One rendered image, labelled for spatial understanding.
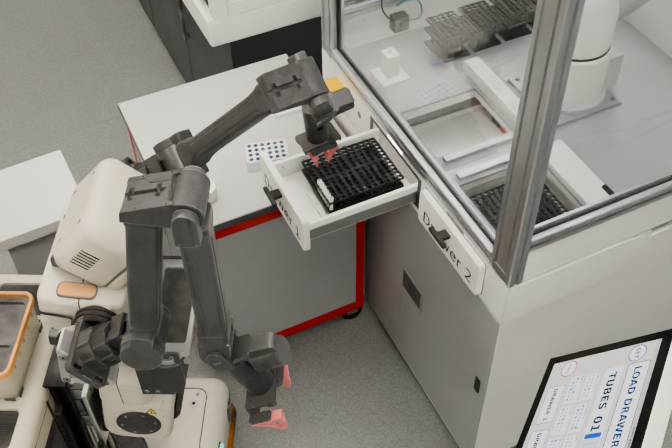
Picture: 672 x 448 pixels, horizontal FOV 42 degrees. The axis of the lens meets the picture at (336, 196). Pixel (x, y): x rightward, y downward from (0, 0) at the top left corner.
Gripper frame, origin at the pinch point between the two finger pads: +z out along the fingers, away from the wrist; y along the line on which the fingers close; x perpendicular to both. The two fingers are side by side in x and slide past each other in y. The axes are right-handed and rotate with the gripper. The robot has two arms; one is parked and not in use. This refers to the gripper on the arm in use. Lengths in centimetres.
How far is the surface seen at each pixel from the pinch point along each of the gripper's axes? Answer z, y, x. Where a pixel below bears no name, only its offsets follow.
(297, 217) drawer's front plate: 4.9, -12.3, -9.8
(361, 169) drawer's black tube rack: 8.9, 10.7, -0.4
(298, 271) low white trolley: 56, -9, 12
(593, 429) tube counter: -12, 9, -98
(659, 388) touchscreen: -20, 20, -100
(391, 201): 12.0, 13.2, -12.2
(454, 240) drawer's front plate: 8.7, 19.0, -34.0
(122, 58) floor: 96, -20, 198
